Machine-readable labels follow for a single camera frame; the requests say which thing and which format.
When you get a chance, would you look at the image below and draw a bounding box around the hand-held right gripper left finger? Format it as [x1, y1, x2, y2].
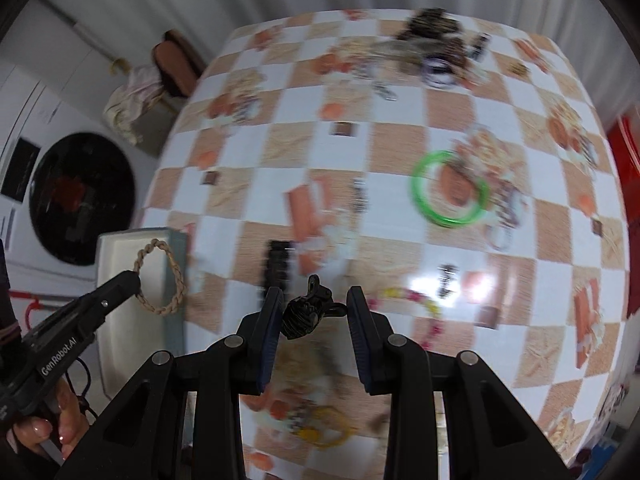
[52, 287, 285, 480]

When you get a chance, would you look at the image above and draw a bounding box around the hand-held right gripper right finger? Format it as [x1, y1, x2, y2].
[346, 286, 573, 480]

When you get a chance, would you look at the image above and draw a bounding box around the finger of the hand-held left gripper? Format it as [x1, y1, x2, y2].
[75, 272, 142, 332]

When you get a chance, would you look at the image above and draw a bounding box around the white grey-rimmed tray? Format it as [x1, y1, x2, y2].
[95, 227, 193, 401]

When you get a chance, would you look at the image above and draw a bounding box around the black claw hair clip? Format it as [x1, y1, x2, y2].
[280, 275, 347, 341]

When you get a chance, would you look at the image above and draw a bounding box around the braided brown rope bracelet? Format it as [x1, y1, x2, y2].
[134, 239, 182, 317]

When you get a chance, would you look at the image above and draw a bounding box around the black bead bracelet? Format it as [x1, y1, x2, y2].
[260, 240, 293, 296]

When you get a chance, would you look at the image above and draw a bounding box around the yellow bracelet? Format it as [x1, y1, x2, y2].
[295, 405, 356, 448]

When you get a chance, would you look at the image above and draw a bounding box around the green plastic bangle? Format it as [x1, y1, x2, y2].
[410, 150, 492, 228]

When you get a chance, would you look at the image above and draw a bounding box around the pile of mixed jewelry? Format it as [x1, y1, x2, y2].
[345, 7, 493, 91]

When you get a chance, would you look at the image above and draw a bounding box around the person's left hand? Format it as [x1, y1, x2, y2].
[12, 382, 86, 461]

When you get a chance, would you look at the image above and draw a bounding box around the white front-load washing machine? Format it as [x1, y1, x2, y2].
[0, 0, 173, 281]

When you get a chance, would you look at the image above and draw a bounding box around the small patterned hair clip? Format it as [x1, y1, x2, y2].
[436, 262, 458, 298]

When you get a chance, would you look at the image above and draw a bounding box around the small dark hair clip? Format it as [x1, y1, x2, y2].
[351, 177, 370, 213]

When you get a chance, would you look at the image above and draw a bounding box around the checkered printed tablecloth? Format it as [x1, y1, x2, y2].
[135, 7, 632, 480]

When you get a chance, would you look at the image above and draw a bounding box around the brown chair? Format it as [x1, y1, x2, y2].
[151, 30, 207, 98]

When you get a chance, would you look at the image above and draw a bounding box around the red plastic object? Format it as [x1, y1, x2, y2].
[617, 115, 640, 196]

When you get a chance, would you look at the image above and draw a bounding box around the red and grey mop handle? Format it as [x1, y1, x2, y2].
[10, 290, 96, 331]

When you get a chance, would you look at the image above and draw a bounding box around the black cable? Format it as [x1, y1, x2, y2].
[65, 357, 101, 418]

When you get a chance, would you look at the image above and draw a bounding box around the colourful flower bead bracelet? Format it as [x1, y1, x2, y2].
[375, 285, 446, 348]

